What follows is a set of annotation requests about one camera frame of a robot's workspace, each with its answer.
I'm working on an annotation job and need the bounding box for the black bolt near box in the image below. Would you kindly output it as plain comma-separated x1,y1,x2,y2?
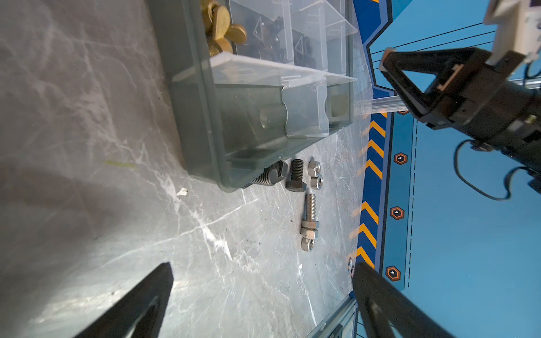
247,160,289,187

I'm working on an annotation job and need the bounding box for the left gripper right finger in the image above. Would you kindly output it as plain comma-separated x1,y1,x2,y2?
352,262,452,337

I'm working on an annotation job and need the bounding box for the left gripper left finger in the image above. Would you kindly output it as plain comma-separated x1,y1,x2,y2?
76,263,174,337

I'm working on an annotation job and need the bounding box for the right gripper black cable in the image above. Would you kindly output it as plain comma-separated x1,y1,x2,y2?
454,139,531,201

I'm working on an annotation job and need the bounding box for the grey plastic organizer box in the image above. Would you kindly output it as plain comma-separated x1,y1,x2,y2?
148,1,371,192

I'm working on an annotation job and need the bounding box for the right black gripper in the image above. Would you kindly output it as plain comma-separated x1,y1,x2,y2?
380,47,540,192

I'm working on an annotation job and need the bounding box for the black wing nut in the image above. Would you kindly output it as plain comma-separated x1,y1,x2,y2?
294,35,316,68
240,16,289,63

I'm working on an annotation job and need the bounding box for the silver hex bolt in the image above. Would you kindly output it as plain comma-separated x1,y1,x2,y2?
300,194,319,239

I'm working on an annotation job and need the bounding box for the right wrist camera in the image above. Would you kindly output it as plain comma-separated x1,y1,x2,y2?
483,0,540,65

